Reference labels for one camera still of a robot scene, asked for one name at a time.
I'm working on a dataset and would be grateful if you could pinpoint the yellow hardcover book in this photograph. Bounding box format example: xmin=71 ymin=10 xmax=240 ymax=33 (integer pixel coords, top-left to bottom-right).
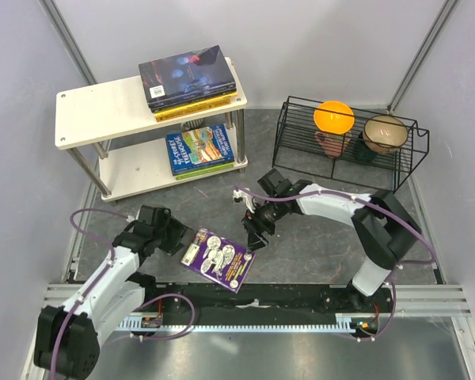
xmin=154 ymin=92 xmax=238 ymax=122

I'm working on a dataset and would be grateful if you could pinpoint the white two-tier shelf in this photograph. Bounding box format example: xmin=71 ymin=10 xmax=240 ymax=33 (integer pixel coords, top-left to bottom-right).
xmin=55 ymin=76 xmax=248 ymax=202

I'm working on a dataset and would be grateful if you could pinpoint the dark green cup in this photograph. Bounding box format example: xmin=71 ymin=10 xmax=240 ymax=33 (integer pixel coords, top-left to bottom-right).
xmin=352 ymin=131 xmax=378 ymax=163

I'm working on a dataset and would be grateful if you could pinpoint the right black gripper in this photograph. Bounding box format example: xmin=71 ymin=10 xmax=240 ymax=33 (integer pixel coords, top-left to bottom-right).
xmin=241 ymin=196 xmax=284 ymax=255

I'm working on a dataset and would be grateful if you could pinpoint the purple cable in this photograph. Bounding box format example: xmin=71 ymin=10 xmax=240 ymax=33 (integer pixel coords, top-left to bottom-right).
xmin=48 ymin=207 xmax=196 ymax=380
xmin=235 ymin=183 xmax=438 ymax=344

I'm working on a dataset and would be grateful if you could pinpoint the purple paperback book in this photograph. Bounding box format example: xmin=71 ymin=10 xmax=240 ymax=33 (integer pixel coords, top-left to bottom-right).
xmin=180 ymin=228 xmax=256 ymax=294

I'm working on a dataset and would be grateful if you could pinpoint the orange bowl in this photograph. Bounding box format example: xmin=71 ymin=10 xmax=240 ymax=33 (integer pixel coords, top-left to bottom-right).
xmin=313 ymin=101 xmax=355 ymax=135

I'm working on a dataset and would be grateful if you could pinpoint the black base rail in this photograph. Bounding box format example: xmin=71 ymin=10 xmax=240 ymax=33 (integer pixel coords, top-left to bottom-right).
xmin=137 ymin=283 xmax=393 ymax=326

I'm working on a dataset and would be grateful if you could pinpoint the white coiled object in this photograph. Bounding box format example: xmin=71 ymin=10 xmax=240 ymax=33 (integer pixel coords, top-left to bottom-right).
xmin=180 ymin=119 xmax=203 ymax=131

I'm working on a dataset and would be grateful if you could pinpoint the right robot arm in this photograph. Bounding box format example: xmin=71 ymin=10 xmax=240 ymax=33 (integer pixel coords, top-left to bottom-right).
xmin=233 ymin=169 xmax=423 ymax=312

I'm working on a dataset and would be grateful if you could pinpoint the beige brown bowl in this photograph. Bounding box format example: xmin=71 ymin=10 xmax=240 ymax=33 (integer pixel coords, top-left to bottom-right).
xmin=363 ymin=115 xmax=409 ymax=154

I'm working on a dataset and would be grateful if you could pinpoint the black moon and sixpence book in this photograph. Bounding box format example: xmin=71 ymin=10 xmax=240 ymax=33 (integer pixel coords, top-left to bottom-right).
xmin=145 ymin=81 xmax=237 ymax=112

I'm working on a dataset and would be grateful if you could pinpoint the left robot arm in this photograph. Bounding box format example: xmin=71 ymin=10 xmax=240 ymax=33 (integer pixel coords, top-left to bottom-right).
xmin=33 ymin=205 xmax=192 ymax=379

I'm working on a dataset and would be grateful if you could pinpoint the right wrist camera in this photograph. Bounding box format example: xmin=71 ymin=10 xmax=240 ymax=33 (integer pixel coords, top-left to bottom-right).
xmin=233 ymin=188 xmax=256 ymax=213

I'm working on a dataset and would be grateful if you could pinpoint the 91-storey treehouse book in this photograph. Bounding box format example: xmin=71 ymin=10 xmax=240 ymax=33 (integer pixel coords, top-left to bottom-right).
xmin=165 ymin=124 xmax=234 ymax=176

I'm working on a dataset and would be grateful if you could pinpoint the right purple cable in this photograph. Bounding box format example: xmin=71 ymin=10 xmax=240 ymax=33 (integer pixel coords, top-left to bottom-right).
xmin=235 ymin=183 xmax=438 ymax=344

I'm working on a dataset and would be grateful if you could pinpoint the green cartoon book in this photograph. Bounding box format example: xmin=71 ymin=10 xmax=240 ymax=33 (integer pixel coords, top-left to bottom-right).
xmin=175 ymin=162 xmax=236 ymax=181

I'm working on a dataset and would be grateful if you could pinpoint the slotted cable duct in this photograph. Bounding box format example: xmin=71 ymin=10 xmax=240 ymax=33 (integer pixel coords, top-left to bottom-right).
xmin=114 ymin=310 xmax=381 ymax=333

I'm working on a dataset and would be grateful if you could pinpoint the purple robinson crusoe book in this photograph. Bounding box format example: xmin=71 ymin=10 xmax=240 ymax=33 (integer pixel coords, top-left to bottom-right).
xmin=139 ymin=45 xmax=236 ymax=93

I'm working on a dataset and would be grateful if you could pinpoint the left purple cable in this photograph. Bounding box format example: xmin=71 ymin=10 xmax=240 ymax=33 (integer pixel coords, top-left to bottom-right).
xmin=48 ymin=207 xmax=196 ymax=380

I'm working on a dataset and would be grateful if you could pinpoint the black wire dish rack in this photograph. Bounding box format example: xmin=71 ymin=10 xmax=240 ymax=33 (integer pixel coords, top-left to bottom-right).
xmin=272 ymin=96 xmax=430 ymax=192

